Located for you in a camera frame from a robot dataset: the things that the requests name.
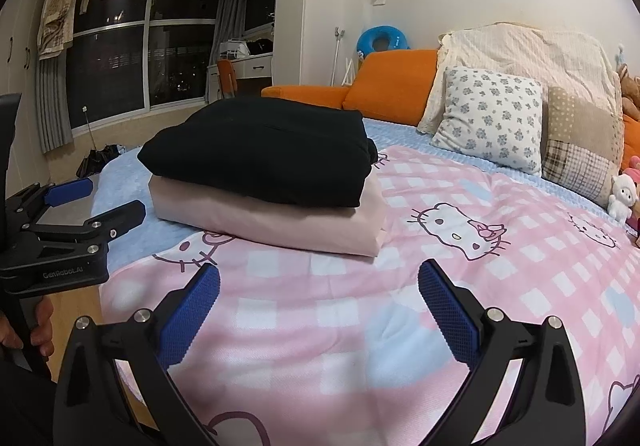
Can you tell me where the orange sofa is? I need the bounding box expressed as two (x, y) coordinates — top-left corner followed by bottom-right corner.
(261, 48), (440, 127)

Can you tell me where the brown teddy bear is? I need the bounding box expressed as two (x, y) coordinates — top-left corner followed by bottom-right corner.
(616, 63), (640, 119)

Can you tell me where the orange chair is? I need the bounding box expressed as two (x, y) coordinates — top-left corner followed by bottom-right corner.
(216, 58), (238, 99)

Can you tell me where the white desk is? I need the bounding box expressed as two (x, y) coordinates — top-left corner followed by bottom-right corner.
(206, 51), (275, 102)

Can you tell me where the large window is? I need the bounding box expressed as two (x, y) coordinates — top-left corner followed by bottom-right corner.
(65, 0), (221, 129)

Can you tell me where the grey curtain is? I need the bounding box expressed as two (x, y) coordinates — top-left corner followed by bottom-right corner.
(212, 0), (251, 57)
(37, 53), (76, 154)

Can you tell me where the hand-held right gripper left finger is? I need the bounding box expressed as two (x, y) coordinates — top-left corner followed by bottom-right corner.
(51, 262), (222, 446)

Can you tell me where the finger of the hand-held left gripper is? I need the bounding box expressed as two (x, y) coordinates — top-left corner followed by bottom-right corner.
(21, 199), (147, 255)
(10, 177), (94, 216)

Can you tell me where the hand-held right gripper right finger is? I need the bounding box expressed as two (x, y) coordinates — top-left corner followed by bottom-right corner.
(417, 258), (587, 446)

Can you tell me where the person's left hand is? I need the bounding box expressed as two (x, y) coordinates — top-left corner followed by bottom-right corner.
(0, 297), (55, 360)

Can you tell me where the orange cushion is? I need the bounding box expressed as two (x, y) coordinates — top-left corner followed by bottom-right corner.
(621, 116), (640, 172)

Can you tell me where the blue swim ring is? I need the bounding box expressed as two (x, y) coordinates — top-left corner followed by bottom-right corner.
(356, 26), (410, 72)

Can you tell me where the black umbrella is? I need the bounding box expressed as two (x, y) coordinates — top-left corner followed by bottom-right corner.
(75, 107), (122, 178)

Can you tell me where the beige patchwork pillow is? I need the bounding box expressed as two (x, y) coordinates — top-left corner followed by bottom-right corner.
(541, 86), (626, 199)

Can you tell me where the white floral pillow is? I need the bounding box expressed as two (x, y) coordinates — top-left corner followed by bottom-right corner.
(431, 66), (546, 177)

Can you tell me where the black garment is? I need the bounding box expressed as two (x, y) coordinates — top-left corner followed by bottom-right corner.
(136, 96), (379, 208)

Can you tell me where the person's clothed body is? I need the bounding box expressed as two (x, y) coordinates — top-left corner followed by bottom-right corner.
(0, 351), (68, 446)

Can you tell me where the folded pink garment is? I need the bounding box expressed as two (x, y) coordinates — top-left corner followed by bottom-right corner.
(149, 171), (388, 258)

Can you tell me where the large cream striped pillow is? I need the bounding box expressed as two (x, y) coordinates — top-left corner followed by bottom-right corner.
(417, 23), (623, 137)

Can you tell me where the white plush toy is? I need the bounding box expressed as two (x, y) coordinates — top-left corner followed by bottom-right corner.
(607, 173), (640, 224)

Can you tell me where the pink cat printed blanket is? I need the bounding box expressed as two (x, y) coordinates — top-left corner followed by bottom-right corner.
(99, 143), (640, 446)

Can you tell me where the white pole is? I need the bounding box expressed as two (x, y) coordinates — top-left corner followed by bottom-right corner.
(329, 26), (347, 88)

